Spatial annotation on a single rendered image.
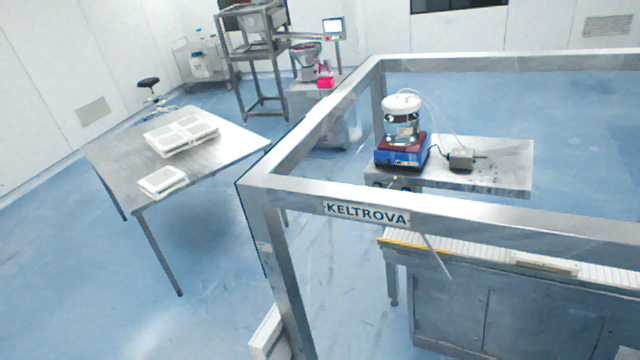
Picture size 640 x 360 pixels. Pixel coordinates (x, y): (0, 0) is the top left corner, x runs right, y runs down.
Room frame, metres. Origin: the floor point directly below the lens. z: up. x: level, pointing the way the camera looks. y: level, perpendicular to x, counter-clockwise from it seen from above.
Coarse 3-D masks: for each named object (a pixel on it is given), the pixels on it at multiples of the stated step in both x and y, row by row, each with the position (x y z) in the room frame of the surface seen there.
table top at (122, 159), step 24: (168, 120) 3.52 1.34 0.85; (216, 120) 3.29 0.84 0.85; (96, 144) 3.25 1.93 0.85; (120, 144) 3.14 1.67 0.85; (144, 144) 3.05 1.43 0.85; (216, 144) 2.78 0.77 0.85; (240, 144) 2.70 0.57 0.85; (264, 144) 2.62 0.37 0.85; (96, 168) 2.74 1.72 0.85; (120, 168) 2.66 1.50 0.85; (144, 168) 2.59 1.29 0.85; (192, 168) 2.45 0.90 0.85; (216, 168) 2.38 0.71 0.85; (120, 192) 2.29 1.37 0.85
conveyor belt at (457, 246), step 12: (396, 228) 1.44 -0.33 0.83; (396, 240) 1.36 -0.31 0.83; (408, 240) 1.35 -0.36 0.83; (420, 240) 1.33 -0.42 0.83; (432, 240) 1.32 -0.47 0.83; (444, 240) 1.30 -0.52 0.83; (456, 240) 1.29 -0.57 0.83; (456, 252) 1.21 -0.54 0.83; (468, 252) 1.20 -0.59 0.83; (480, 252) 1.19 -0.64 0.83; (492, 252) 1.18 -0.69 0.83; (504, 252) 1.16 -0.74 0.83; (588, 264) 1.02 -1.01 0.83; (588, 276) 0.96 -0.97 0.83; (600, 276) 0.95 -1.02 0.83; (612, 276) 0.94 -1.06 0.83; (624, 276) 0.94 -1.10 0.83; (636, 276) 0.93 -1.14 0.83
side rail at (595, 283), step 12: (420, 252) 1.25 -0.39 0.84; (480, 264) 1.11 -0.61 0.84; (492, 264) 1.09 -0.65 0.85; (504, 264) 1.07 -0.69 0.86; (540, 276) 1.00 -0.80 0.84; (552, 276) 0.98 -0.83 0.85; (564, 276) 0.96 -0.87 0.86; (576, 276) 0.95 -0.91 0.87; (600, 288) 0.90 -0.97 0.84; (612, 288) 0.88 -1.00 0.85; (624, 288) 0.86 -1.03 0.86; (636, 288) 0.85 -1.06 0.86
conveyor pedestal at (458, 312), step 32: (416, 288) 1.31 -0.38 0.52; (448, 288) 1.23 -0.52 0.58; (480, 288) 1.15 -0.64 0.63; (416, 320) 1.31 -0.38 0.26; (448, 320) 1.22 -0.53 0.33; (480, 320) 1.15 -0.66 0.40; (512, 320) 1.08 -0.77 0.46; (544, 320) 1.01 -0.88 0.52; (576, 320) 0.95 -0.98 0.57; (608, 320) 0.90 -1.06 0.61; (448, 352) 1.23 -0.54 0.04; (480, 352) 1.14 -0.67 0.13; (512, 352) 1.06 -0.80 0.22; (544, 352) 0.99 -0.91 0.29; (576, 352) 0.93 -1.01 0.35; (608, 352) 0.88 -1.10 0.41
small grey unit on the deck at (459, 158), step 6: (456, 150) 1.27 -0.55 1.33; (462, 150) 1.26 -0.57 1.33; (468, 150) 1.25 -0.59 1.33; (474, 150) 1.25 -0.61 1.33; (444, 156) 1.28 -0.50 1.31; (450, 156) 1.24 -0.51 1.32; (456, 156) 1.23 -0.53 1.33; (462, 156) 1.22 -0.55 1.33; (468, 156) 1.21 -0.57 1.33; (450, 162) 1.24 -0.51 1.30; (456, 162) 1.23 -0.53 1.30; (462, 162) 1.22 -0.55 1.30; (468, 162) 1.21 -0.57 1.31; (474, 162) 1.22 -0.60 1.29; (456, 168) 1.23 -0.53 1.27; (462, 168) 1.22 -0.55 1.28; (468, 168) 1.21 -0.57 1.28
